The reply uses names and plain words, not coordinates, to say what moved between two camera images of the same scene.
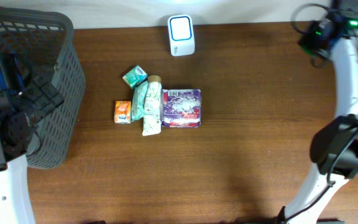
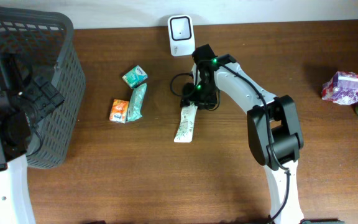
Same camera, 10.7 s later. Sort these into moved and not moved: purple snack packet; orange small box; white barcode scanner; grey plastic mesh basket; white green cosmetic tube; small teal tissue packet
Moved: orange small box; white green cosmetic tube; purple snack packet
Not moved: white barcode scanner; grey plastic mesh basket; small teal tissue packet
